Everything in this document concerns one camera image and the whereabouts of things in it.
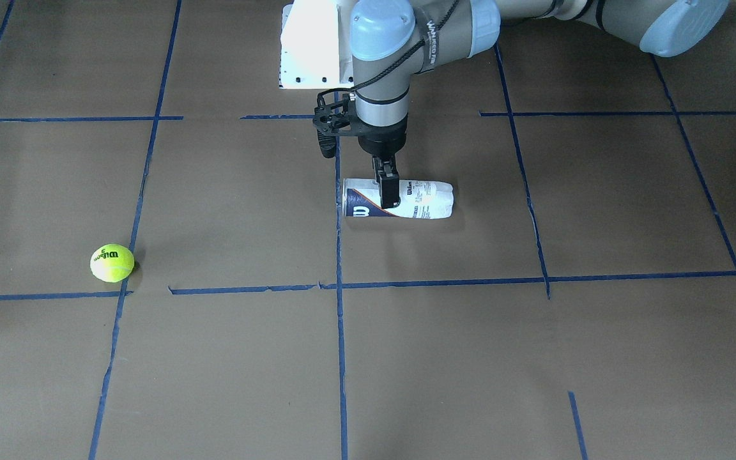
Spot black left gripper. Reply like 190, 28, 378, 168
357, 120, 407, 210

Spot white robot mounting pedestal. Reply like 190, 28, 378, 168
279, 1, 357, 90

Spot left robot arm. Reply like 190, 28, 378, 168
349, 1, 728, 209

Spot clear tennis ball can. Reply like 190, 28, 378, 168
341, 178, 454, 220

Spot yellow tennis ball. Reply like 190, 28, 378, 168
89, 243, 135, 283

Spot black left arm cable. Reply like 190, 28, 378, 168
350, 0, 461, 91

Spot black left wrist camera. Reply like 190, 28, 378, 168
312, 88, 360, 159

